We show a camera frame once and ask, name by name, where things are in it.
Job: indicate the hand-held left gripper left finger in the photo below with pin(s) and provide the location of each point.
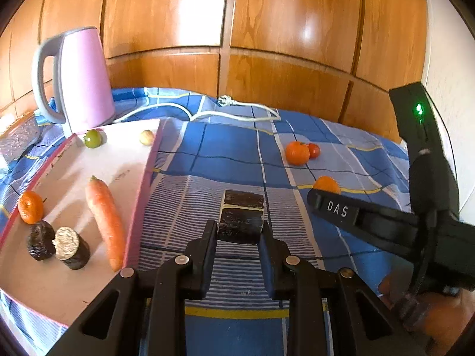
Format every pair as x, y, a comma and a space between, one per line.
209, 252

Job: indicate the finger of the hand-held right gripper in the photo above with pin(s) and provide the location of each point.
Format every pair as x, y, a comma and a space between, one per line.
371, 222

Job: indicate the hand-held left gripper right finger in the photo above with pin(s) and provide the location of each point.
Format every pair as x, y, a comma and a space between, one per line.
268, 259

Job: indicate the dark chunk with white strip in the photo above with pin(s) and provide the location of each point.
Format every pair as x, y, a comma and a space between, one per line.
241, 222

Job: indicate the orange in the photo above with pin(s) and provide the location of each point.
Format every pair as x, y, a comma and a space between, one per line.
326, 184
30, 207
297, 152

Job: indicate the carrot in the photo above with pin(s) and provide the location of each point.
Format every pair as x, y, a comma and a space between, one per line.
104, 215

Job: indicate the kiwi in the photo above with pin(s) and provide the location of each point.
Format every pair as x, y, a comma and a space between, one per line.
147, 137

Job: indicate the dark chunk with pale end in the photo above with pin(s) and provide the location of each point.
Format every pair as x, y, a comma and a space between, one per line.
76, 254

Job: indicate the white board with pink edge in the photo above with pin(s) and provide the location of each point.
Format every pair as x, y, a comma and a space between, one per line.
74, 170

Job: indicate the green tomato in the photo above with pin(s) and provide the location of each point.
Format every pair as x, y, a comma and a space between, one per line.
92, 138

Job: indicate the dark dried prune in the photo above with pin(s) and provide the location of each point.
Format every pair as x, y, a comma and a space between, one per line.
39, 243

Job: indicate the person's right hand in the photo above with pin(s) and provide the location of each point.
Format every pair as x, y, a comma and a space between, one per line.
438, 322

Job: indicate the red tomato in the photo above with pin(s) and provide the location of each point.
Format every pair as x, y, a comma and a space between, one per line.
314, 151

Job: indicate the blue checked blanket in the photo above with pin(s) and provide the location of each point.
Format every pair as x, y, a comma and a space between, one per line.
230, 148

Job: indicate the wooden wardrobe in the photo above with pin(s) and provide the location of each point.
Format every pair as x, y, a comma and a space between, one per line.
278, 78

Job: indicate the pink electric kettle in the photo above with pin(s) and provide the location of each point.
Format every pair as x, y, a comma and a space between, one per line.
85, 81

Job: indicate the glittery grey box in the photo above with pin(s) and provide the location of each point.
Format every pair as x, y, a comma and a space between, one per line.
18, 141

